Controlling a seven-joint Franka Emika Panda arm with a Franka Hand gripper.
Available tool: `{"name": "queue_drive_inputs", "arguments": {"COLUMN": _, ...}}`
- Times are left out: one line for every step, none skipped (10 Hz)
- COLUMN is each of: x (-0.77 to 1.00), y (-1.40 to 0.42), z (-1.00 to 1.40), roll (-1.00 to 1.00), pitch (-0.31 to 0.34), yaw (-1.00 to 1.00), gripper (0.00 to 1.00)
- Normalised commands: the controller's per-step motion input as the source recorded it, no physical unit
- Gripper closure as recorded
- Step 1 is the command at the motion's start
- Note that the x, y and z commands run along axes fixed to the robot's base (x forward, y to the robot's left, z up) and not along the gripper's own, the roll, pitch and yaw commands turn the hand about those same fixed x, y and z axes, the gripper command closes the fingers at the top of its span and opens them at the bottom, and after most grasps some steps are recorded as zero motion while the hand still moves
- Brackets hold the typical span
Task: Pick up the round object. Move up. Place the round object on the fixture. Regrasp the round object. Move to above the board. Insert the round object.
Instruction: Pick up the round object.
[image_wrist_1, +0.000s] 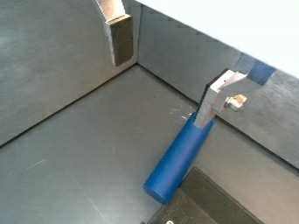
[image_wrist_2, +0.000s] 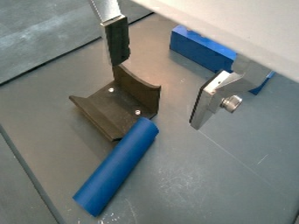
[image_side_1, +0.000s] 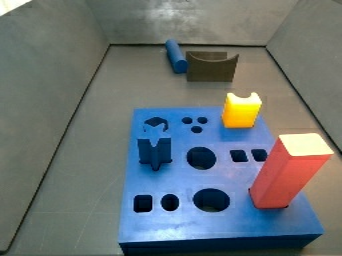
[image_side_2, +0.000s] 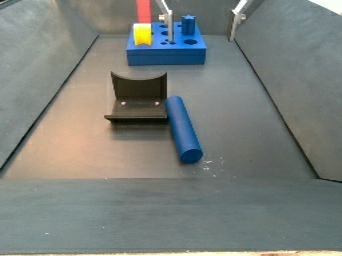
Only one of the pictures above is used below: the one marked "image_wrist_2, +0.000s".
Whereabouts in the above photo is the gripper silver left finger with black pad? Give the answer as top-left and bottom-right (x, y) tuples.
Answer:
(88, 0), (130, 67)

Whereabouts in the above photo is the blue shape-sorting board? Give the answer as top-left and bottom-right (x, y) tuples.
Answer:
(168, 24), (276, 96)

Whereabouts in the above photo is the black curved cradle stand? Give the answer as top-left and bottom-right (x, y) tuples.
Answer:
(69, 65), (161, 141)

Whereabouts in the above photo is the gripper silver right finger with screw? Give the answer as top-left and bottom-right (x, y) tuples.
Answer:
(189, 54), (272, 130)

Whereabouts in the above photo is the blue round cylinder peg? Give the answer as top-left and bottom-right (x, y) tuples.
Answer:
(72, 117), (158, 217)

